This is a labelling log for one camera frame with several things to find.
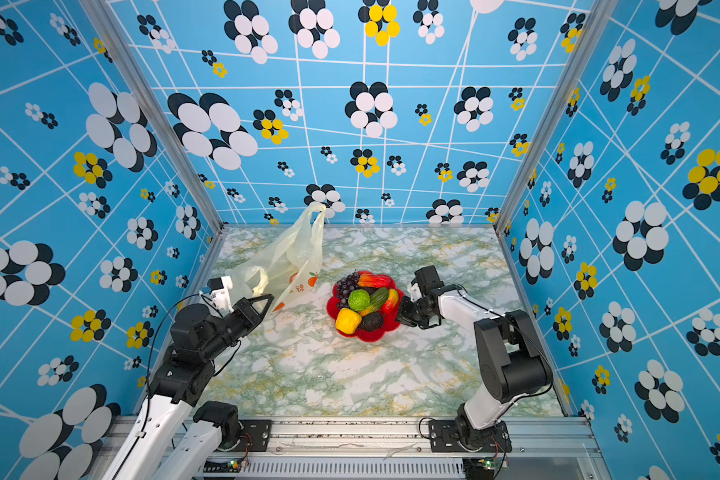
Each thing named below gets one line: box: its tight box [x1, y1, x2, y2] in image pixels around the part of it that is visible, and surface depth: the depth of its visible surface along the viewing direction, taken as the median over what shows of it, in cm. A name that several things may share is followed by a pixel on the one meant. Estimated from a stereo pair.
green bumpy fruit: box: [348, 289, 371, 312], surface depth 90 cm
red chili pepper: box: [357, 270, 396, 289], surface depth 98 cm
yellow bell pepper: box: [335, 308, 362, 335], surface depth 88 cm
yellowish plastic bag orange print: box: [231, 203, 327, 313], surface depth 86 cm
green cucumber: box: [370, 287, 389, 310], surface depth 93 cm
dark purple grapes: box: [335, 269, 361, 308], surface depth 95 cm
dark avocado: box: [359, 312, 383, 332], surface depth 91 cm
